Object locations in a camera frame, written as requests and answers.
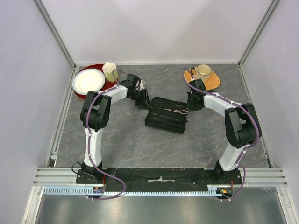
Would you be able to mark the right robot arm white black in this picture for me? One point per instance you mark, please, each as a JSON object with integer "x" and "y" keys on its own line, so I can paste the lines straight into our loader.
{"x": 242, "y": 127}

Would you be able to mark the black zipper tool case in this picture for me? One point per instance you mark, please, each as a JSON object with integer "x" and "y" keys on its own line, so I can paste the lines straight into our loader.
{"x": 165, "y": 120}

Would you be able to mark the cream mug black handle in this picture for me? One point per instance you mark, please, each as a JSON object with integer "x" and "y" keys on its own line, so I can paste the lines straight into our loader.
{"x": 202, "y": 72}

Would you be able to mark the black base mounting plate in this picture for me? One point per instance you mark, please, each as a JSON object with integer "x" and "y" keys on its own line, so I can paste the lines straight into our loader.
{"x": 174, "y": 179}

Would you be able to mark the pale yellow cup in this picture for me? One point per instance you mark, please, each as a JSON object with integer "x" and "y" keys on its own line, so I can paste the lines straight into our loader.
{"x": 108, "y": 72}

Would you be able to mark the orange woven coaster mat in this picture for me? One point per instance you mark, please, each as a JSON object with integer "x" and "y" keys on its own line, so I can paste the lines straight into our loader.
{"x": 212, "y": 83}

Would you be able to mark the silver scissors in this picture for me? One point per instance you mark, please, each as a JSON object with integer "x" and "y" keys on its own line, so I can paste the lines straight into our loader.
{"x": 184, "y": 112}

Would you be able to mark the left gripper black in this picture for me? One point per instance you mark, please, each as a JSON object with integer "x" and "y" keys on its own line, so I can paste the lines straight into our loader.
{"x": 145, "y": 102}

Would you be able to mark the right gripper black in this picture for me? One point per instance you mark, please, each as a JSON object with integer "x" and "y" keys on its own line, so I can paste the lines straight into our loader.
{"x": 191, "y": 108}

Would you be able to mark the white paper plate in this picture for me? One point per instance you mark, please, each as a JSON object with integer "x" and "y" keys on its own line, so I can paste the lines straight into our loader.
{"x": 88, "y": 80}

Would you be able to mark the grey slotted cable duct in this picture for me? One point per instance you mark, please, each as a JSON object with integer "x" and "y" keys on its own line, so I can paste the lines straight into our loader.
{"x": 93, "y": 191}

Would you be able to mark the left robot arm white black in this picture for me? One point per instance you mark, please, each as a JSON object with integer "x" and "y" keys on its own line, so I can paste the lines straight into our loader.
{"x": 95, "y": 116}

